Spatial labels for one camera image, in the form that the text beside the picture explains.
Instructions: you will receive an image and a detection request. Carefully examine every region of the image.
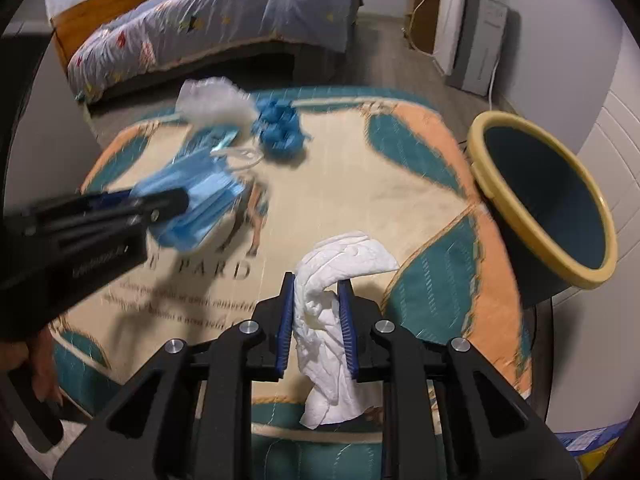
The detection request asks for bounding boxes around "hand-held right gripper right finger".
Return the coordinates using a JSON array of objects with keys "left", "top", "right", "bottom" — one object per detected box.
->
[{"left": 336, "top": 279, "right": 586, "bottom": 480}]

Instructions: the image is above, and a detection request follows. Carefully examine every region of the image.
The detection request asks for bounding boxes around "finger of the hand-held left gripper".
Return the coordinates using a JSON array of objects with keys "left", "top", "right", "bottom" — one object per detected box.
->
[
  {"left": 4, "top": 188, "right": 135, "bottom": 234},
  {"left": 29, "top": 187, "right": 192, "bottom": 249}
]

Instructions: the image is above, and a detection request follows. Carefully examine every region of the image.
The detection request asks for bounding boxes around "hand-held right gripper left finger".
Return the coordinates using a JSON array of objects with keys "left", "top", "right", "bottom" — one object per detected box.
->
[{"left": 52, "top": 271, "right": 296, "bottom": 480}]

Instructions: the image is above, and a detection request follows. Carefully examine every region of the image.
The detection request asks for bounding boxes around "white tissue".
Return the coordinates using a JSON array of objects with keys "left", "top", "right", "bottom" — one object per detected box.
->
[{"left": 292, "top": 230, "right": 401, "bottom": 430}]

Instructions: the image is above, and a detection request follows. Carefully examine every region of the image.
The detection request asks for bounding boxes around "blue face mask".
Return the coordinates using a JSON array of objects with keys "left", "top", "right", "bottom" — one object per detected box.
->
[
  {"left": 187, "top": 127, "right": 266, "bottom": 171},
  {"left": 132, "top": 152, "right": 247, "bottom": 253}
]

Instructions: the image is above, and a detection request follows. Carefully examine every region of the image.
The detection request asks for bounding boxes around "blue bin with yellow rim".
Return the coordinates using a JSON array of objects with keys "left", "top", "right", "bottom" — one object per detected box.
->
[{"left": 466, "top": 111, "right": 619, "bottom": 308}]

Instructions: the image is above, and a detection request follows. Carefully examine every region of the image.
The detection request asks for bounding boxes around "person's left hand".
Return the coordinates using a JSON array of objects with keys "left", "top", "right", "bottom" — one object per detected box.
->
[{"left": 28, "top": 327, "right": 64, "bottom": 406}]

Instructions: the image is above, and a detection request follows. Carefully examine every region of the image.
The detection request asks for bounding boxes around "crumpled clear plastic bag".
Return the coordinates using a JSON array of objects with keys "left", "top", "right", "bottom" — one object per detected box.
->
[{"left": 176, "top": 76, "right": 258, "bottom": 128}]

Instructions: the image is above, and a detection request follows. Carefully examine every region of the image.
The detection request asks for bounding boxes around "crumpled blue glove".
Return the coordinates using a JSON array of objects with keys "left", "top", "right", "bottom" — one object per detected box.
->
[{"left": 251, "top": 97, "right": 313, "bottom": 161}]

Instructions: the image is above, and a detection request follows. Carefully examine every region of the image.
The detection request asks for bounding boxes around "printed teal and orange mat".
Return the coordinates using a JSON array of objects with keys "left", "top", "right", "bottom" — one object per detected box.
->
[{"left": 50, "top": 86, "right": 533, "bottom": 480}]

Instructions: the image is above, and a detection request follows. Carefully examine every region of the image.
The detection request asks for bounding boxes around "wooden headboard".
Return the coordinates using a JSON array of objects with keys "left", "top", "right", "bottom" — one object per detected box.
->
[{"left": 49, "top": 0, "right": 180, "bottom": 78}]

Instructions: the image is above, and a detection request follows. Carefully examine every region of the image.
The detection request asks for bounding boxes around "grey bed base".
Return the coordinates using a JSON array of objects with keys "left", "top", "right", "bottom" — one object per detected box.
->
[{"left": 82, "top": 35, "right": 362, "bottom": 121}]

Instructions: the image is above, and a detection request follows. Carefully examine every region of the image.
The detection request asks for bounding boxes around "bed with cartoon duvet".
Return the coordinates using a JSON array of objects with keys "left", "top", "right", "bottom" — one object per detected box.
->
[{"left": 66, "top": 0, "right": 362, "bottom": 103}]

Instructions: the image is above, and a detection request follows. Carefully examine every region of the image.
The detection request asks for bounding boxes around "blue and yellow package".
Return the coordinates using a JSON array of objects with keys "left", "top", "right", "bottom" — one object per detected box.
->
[{"left": 555, "top": 422, "right": 626, "bottom": 461}]

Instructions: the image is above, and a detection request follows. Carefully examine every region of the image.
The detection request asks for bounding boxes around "wooden cabinet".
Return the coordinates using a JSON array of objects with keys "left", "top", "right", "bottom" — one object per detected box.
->
[{"left": 405, "top": 0, "right": 443, "bottom": 56}]

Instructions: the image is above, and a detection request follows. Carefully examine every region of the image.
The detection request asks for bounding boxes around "grey box appliance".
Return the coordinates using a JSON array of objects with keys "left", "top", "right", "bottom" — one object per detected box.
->
[{"left": 445, "top": 0, "right": 511, "bottom": 97}]

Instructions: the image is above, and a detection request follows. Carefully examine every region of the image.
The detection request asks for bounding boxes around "white air purifier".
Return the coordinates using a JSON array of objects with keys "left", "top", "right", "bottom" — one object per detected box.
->
[{"left": 432, "top": 0, "right": 471, "bottom": 77}]

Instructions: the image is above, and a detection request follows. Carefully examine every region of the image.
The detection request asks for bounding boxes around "white power cable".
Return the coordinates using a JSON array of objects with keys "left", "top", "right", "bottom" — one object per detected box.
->
[{"left": 487, "top": 57, "right": 502, "bottom": 112}]

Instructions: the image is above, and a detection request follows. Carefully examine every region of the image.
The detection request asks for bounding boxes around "white cable on cabinet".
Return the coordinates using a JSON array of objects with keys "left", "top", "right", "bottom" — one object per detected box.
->
[{"left": 403, "top": 0, "right": 436, "bottom": 52}]

